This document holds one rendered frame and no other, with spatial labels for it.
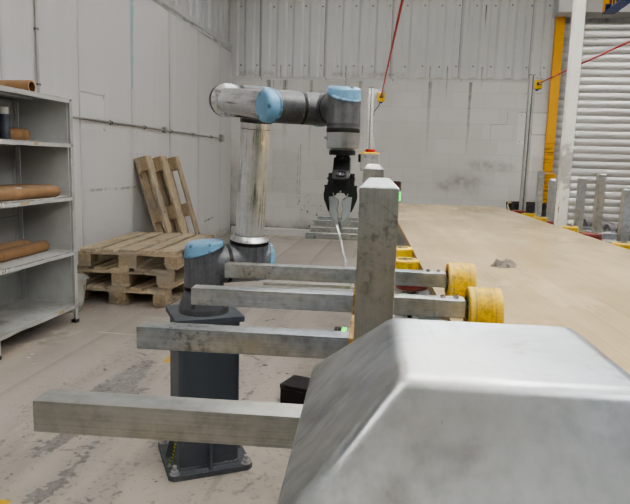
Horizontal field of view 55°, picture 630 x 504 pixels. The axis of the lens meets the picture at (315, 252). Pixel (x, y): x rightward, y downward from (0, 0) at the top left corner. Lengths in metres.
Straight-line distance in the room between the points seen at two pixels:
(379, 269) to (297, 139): 9.03
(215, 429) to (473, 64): 9.19
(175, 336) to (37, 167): 3.90
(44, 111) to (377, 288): 4.19
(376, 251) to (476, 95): 9.01
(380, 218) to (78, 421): 0.33
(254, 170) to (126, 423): 1.76
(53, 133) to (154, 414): 4.09
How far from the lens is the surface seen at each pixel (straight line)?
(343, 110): 1.62
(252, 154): 2.26
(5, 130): 4.17
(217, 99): 2.15
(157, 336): 0.82
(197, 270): 2.28
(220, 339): 0.80
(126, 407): 0.58
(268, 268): 1.28
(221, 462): 2.49
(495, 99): 9.56
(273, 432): 0.55
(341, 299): 1.02
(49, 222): 4.65
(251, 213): 2.29
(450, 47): 9.59
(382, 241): 0.54
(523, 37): 9.74
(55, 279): 4.69
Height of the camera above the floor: 1.18
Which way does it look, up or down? 8 degrees down
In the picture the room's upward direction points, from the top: 2 degrees clockwise
